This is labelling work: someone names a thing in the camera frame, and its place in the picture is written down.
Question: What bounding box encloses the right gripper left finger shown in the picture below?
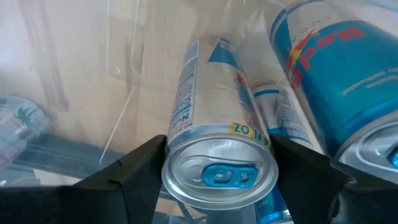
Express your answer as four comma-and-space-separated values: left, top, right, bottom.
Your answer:
0, 134, 169, 224

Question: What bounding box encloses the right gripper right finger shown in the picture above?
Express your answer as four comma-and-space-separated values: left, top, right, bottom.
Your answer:
270, 134, 398, 224

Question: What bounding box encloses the blue silver Red Bull can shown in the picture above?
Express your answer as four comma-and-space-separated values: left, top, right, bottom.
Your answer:
253, 185, 295, 224
251, 83, 326, 155
269, 0, 398, 185
160, 36, 280, 211

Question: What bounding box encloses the clear plastic bin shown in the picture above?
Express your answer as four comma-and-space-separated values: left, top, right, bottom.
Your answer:
0, 0, 398, 224

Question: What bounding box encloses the white Celsius drink can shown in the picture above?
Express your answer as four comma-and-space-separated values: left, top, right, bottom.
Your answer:
0, 95, 51, 170

